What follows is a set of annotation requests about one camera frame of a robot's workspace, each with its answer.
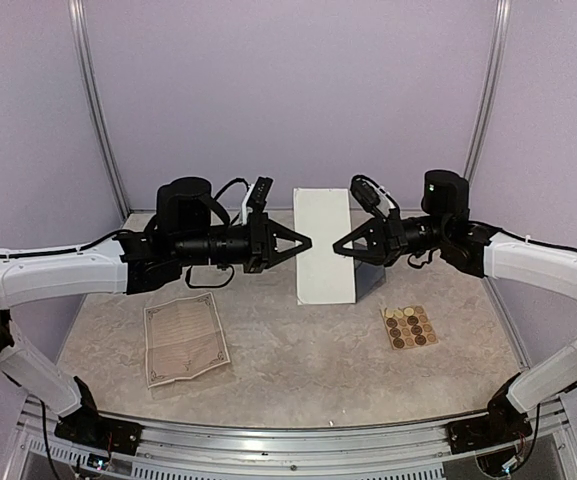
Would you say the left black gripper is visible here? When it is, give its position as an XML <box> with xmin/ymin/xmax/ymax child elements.
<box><xmin>175</xmin><ymin>211</ymin><xmax>312</xmax><ymax>273</ymax></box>

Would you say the left aluminium frame post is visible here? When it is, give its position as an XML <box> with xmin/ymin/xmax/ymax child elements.
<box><xmin>67</xmin><ymin>0</ymin><xmax>131</xmax><ymax>220</ymax></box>

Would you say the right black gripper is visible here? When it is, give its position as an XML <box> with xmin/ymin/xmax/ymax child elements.
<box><xmin>333</xmin><ymin>207</ymin><xmax>449</xmax><ymax>267</ymax></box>

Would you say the brown sticker sheet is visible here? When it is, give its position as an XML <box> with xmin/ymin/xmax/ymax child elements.
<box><xmin>380</xmin><ymin>305</ymin><xmax>439</xmax><ymax>351</ymax></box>

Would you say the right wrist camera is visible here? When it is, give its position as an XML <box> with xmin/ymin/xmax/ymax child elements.
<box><xmin>350</xmin><ymin>174</ymin><xmax>400</xmax><ymax>219</ymax></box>

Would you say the beige letter left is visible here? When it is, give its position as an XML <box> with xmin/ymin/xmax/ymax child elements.
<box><xmin>144</xmin><ymin>293</ymin><xmax>230</xmax><ymax>388</ymax></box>

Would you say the blue paper envelope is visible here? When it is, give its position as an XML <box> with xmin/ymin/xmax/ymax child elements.
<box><xmin>352</xmin><ymin>241</ymin><xmax>386</xmax><ymax>303</ymax></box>

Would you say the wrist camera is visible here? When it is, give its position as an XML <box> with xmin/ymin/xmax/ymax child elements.
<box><xmin>240</xmin><ymin>176</ymin><xmax>273</xmax><ymax>225</ymax></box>
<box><xmin>350</xmin><ymin>174</ymin><xmax>400</xmax><ymax>219</ymax></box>

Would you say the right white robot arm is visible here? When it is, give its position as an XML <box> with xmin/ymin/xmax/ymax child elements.
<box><xmin>333</xmin><ymin>170</ymin><xmax>577</xmax><ymax>444</ymax></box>

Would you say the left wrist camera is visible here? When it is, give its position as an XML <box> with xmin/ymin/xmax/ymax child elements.
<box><xmin>240</xmin><ymin>176</ymin><xmax>273</xmax><ymax>225</ymax></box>

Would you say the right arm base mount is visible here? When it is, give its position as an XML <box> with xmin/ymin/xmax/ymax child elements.
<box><xmin>446</xmin><ymin>381</ymin><xmax>533</xmax><ymax>454</ymax></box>

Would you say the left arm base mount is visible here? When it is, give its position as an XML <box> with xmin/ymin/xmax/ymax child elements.
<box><xmin>55</xmin><ymin>376</ymin><xmax>143</xmax><ymax>456</ymax></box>

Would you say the front aluminium rail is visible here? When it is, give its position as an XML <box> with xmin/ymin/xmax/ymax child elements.
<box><xmin>0</xmin><ymin>400</ymin><xmax>577</xmax><ymax>479</ymax></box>

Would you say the beige letter with border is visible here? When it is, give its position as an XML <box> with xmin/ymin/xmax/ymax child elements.
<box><xmin>293</xmin><ymin>188</ymin><xmax>356</xmax><ymax>305</ymax></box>

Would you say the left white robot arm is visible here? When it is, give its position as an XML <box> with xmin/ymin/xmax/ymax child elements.
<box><xmin>0</xmin><ymin>177</ymin><xmax>312</xmax><ymax>445</ymax></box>

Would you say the right aluminium frame post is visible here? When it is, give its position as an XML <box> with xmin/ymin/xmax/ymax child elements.
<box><xmin>462</xmin><ymin>0</ymin><xmax>512</xmax><ymax>188</ymax></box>

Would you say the aluminium frame post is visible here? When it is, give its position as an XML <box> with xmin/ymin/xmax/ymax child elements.
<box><xmin>462</xmin><ymin>0</ymin><xmax>512</xmax><ymax>188</ymax></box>
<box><xmin>67</xmin><ymin>0</ymin><xmax>131</xmax><ymax>220</ymax></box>

